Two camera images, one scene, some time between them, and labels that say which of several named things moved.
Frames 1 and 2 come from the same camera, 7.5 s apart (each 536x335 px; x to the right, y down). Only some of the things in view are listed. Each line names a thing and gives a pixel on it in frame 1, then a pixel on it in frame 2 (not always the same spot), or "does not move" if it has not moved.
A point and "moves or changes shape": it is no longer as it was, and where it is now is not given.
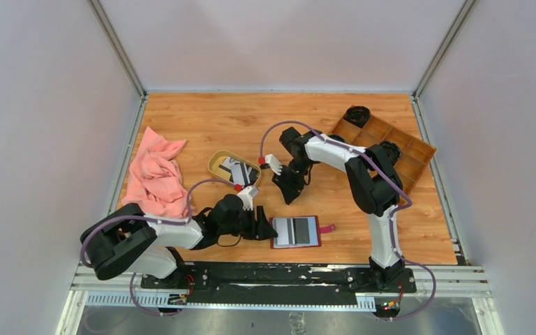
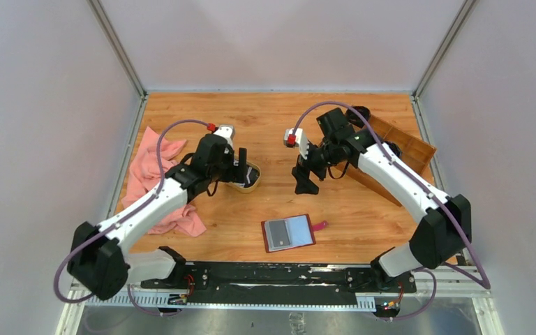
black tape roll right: [393, 151] does not move
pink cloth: [155, 183] does not move
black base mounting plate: [266, 283] does not move
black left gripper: [259, 228] → [235, 172]
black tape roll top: [357, 115] does not move
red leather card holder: [298, 232] moves or changes shape
